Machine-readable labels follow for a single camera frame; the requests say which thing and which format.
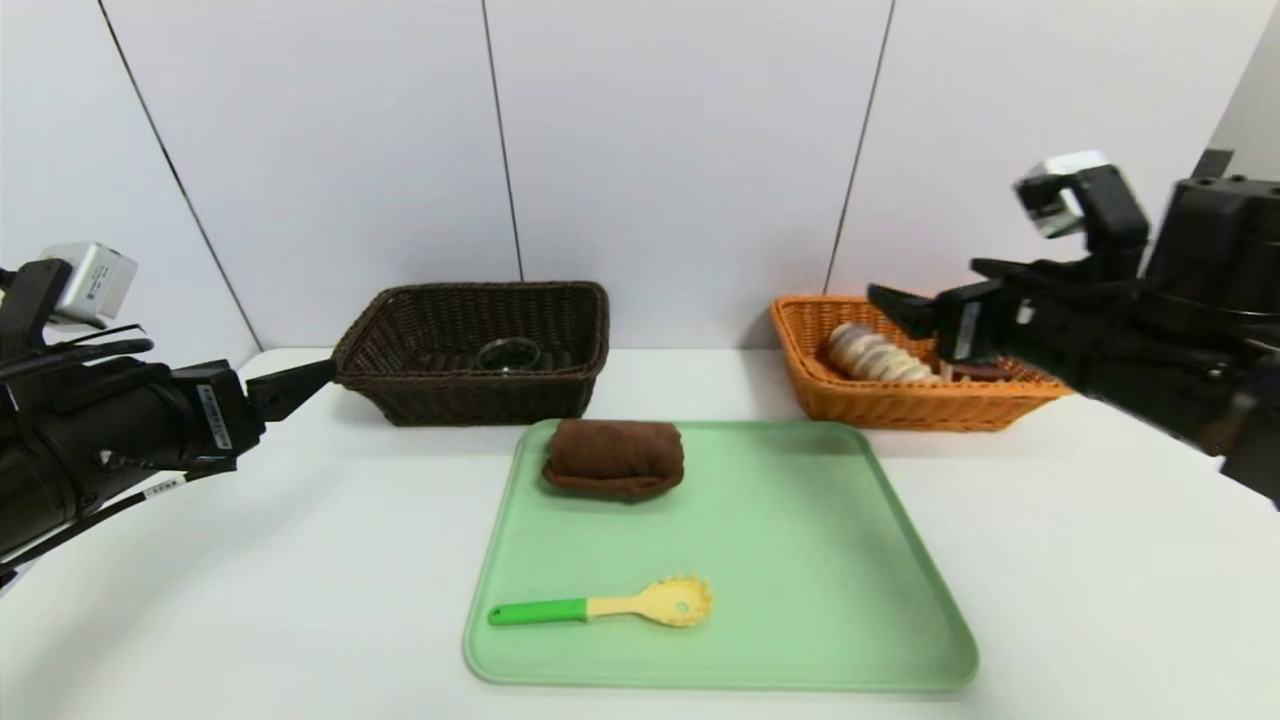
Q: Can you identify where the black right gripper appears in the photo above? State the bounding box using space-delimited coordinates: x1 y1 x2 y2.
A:
866 278 1095 394

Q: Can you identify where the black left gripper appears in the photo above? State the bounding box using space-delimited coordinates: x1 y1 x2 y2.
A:
30 357 338 519

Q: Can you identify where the striped twisted bread loaf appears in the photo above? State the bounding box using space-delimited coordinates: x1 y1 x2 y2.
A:
825 322 941 384

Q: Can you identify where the chocolate blueberry cake slice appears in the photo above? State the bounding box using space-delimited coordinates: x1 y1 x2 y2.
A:
940 360 1016 385

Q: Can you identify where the glass cup with black sleeve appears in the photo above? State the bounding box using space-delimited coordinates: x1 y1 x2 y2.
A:
476 337 543 376

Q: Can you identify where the yellow pasta spoon green handle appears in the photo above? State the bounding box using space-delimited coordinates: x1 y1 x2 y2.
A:
488 571 714 629

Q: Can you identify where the orange wicker basket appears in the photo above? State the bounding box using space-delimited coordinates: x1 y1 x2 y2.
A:
768 295 1071 433

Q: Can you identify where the dark brown wicker basket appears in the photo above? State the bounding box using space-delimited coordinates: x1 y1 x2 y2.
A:
333 281 611 427

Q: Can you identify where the light green plastic tray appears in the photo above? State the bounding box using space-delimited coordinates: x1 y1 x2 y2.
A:
463 418 979 691

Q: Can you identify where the brown folded towel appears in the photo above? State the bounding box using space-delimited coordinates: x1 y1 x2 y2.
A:
543 418 687 499

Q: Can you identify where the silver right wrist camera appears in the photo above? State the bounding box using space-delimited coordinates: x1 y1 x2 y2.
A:
1014 150 1151 281

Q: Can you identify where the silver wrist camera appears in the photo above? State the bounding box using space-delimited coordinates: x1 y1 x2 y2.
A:
42 242 139 329
1014 150 1151 281

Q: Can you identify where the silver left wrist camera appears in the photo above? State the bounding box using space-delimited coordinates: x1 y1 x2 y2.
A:
42 242 139 329

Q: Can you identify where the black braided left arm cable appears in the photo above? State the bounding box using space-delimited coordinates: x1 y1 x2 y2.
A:
0 472 193 587

